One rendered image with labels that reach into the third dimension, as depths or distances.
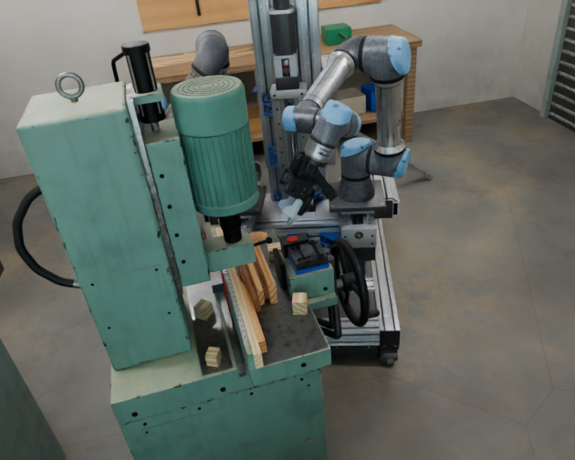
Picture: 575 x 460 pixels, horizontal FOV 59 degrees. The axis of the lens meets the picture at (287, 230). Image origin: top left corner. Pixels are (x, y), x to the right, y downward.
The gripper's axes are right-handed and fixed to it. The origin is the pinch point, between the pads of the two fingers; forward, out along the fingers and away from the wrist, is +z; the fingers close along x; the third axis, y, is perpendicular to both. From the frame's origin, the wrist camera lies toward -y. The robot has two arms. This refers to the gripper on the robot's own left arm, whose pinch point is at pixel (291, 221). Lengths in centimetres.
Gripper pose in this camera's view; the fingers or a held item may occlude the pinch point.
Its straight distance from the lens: 144.5
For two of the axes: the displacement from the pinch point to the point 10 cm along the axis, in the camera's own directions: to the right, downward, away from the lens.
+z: -4.1, 8.3, 3.8
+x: 2.7, 5.1, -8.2
